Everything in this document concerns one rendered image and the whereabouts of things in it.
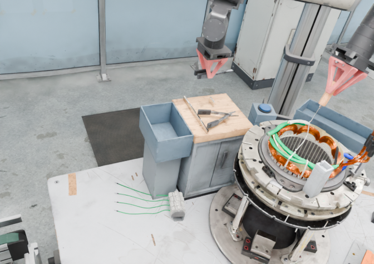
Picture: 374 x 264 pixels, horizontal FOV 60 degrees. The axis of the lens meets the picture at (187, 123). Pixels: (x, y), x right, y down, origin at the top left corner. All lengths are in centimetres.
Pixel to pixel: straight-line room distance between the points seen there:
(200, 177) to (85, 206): 37
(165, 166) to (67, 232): 34
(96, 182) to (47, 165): 121
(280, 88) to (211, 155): 44
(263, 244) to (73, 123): 194
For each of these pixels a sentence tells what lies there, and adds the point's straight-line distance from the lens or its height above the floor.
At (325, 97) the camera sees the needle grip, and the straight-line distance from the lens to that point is 82.
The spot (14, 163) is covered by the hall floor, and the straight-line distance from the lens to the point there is 241.
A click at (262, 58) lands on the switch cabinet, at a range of 320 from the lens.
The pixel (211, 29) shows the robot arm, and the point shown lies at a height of 136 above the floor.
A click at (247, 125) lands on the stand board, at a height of 107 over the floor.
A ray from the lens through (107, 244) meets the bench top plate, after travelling 102.
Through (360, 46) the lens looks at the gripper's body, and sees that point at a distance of 79.
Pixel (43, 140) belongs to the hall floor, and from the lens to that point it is 253.
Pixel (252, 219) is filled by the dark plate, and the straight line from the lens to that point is 114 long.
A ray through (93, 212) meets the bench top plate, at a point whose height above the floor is 78.
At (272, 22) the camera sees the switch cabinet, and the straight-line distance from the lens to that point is 308.
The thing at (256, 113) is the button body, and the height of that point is 103.
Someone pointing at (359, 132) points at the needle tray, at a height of 104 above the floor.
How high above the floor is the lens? 166
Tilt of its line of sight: 38 degrees down
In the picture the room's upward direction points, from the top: 10 degrees clockwise
